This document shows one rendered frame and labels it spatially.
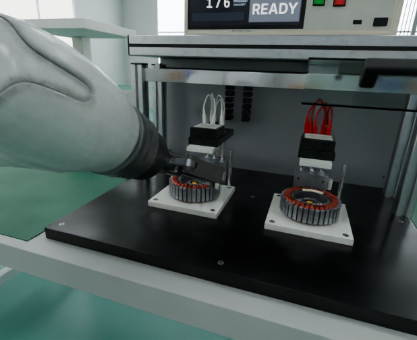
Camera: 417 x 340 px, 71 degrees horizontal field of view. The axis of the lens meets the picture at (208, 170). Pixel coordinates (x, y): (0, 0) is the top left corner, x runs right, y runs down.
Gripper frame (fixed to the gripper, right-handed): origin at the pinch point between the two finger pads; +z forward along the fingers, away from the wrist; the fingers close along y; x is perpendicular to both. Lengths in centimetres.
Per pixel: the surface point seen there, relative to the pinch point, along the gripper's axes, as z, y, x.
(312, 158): 7.4, 23.5, 8.4
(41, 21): 23, -80, 53
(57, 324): 59, -67, -64
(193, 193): 2.6, 1.9, -3.0
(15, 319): 56, -85, -66
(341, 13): 1.3, 24.9, 36.6
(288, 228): 1.9, 21.0, -6.2
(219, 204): 5.6, 6.8, -3.9
